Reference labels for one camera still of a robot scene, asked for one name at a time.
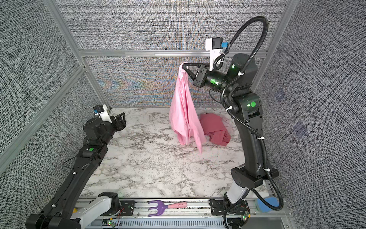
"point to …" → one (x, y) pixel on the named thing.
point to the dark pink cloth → (213, 127)
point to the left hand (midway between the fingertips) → (120, 114)
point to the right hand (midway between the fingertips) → (184, 64)
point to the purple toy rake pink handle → (161, 206)
